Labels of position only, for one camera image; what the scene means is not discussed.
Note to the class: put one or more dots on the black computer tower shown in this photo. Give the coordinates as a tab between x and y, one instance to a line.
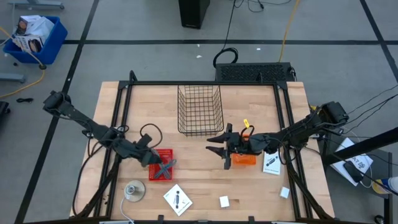
194	14

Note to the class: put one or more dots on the white card reader box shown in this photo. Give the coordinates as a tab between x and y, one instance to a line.
177	199

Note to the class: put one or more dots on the red plastic basket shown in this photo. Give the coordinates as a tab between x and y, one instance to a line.
155	172

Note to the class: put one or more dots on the white booklet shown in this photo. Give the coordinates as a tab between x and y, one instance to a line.
272	163

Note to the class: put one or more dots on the grey table foot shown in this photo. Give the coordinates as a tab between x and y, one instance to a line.
37	4
12	77

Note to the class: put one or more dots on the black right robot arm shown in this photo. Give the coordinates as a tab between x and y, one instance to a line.
295	133

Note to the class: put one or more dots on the orange plastic basket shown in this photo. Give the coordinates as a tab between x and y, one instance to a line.
245	160

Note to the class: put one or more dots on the white plastic bag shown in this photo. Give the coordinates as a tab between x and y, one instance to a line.
43	28

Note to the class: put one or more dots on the black diagonal beam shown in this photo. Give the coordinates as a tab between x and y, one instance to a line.
373	143

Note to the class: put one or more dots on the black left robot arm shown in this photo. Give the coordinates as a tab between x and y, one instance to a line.
77	116

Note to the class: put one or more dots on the black metal table frame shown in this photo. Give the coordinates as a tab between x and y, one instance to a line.
202	83

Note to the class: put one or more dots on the black smartphone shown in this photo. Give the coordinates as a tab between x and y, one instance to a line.
353	171

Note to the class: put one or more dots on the small white box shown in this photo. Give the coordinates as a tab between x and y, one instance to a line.
224	201
284	192

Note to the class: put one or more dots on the white printed papers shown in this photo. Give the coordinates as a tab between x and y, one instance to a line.
348	146

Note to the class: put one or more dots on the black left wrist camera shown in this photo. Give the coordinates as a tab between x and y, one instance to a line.
144	140

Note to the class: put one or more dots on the white printed carton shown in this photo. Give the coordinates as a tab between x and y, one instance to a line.
23	25
29	43

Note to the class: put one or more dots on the black perforated computer case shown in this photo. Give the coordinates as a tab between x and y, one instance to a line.
252	73

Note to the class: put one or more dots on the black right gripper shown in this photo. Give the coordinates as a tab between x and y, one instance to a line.
241	144

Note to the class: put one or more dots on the dark side table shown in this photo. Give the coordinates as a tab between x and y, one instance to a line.
382	161

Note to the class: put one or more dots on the blue plastic bin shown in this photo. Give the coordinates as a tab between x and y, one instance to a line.
53	46

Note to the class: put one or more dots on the black table clamp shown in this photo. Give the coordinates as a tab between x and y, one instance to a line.
251	219
160	218

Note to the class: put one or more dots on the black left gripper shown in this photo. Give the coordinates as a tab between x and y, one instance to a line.
150	158

